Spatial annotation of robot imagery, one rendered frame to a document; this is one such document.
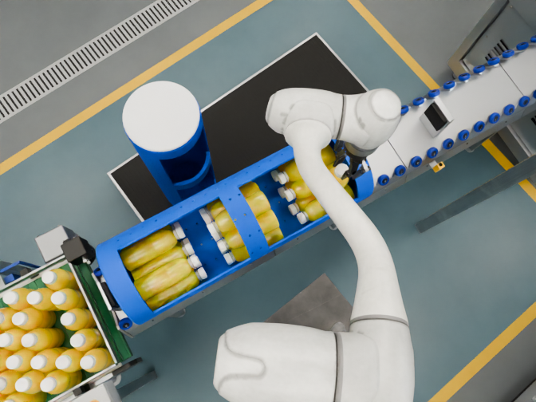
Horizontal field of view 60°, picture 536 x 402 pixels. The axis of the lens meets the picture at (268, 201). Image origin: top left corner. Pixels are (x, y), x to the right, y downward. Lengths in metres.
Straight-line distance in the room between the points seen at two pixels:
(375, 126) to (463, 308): 1.97
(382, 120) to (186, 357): 1.91
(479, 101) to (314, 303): 1.07
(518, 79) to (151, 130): 1.49
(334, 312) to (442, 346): 1.29
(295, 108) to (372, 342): 0.50
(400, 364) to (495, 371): 2.16
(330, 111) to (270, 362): 0.54
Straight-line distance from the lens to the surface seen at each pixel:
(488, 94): 2.13
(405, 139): 1.91
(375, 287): 0.83
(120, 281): 1.41
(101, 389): 1.57
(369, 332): 0.80
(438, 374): 2.80
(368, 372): 0.76
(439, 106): 1.83
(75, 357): 1.62
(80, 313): 1.62
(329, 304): 1.60
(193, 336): 2.61
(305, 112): 1.00
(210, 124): 2.69
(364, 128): 1.03
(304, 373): 0.74
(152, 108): 1.76
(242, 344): 0.76
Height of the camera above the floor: 2.59
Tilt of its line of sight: 75 degrees down
